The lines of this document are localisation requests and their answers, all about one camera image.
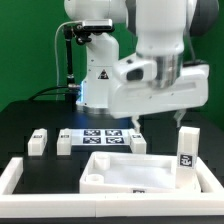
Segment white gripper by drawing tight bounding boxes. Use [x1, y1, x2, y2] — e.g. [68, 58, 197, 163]
[109, 64, 209, 133]

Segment white desk tabletop tray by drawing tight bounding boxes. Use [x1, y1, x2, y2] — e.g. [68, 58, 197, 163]
[79, 151, 201, 194]

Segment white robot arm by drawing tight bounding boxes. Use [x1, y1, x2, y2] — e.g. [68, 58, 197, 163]
[64, 0, 219, 120]

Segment white U-shaped fence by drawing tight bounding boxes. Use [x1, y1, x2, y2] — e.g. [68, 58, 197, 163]
[0, 157, 224, 218]

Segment white marker base plate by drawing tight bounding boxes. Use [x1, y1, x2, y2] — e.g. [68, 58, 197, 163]
[72, 129, 129, 146]

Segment silver camera on mount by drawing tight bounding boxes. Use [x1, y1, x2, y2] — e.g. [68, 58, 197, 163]
[82, 19, 113, 32]

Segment black cables on table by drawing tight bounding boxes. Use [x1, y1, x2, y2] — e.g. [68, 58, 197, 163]
[27, 85, 70, 102]

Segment grey camera cable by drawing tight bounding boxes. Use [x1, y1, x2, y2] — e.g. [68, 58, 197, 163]
[54, 20, 84, 88]

